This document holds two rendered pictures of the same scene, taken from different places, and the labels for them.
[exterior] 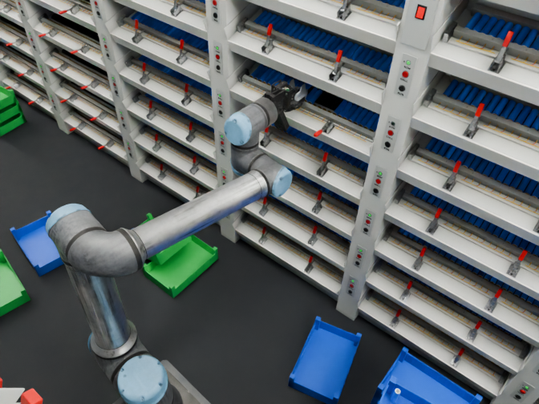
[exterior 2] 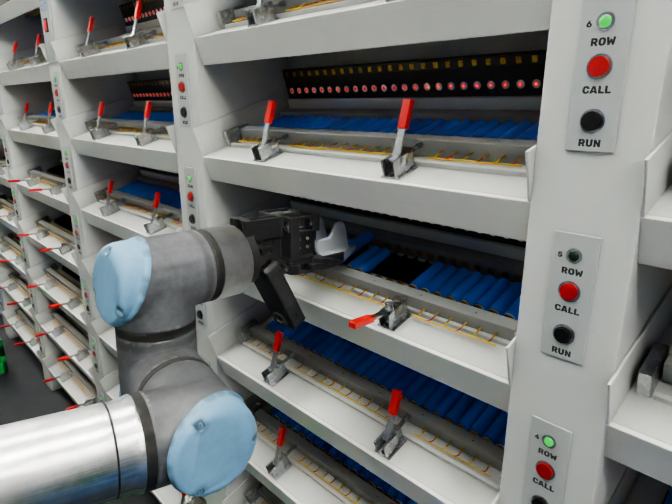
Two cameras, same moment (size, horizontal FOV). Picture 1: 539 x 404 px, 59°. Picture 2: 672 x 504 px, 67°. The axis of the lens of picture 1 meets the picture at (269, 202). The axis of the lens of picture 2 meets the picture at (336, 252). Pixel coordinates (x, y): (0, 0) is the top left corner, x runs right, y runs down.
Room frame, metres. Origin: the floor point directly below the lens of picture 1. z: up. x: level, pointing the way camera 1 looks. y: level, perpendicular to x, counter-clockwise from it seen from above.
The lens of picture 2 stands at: (0.69, -0.21, 1.17)
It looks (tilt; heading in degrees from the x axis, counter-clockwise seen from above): 16 degrees down; 9
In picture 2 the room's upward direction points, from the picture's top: straight up
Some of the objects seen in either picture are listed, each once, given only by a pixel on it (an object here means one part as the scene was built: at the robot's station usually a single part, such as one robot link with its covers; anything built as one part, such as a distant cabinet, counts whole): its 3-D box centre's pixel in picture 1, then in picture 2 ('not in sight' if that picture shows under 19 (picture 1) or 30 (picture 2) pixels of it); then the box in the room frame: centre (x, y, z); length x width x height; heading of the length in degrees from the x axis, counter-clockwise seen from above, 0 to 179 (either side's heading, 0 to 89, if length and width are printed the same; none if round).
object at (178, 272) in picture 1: (180, 261); not in sight; (1.40, 0.41, 0.04); 0.30 x 0.20 x 0.08; 143
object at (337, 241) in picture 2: (302, 90); (338, 240); (1.42, -0.10, 0.98); 0.09 x 0.03 x 0.06; 140
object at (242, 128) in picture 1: (245, 124); (157, 277); (1.21, 0.08, 0.98); 0.12 x 0.09 x 0.10; 144
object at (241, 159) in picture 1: (246, 155); (161, 370); (1.20, 0.08, 0.87); 0.12 x 0.09 x 0.12; 44
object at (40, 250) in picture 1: (44, 242); not in sight; (1.49, 1.09, 0.04); 0.30 x 0.20 x 0.08; 42
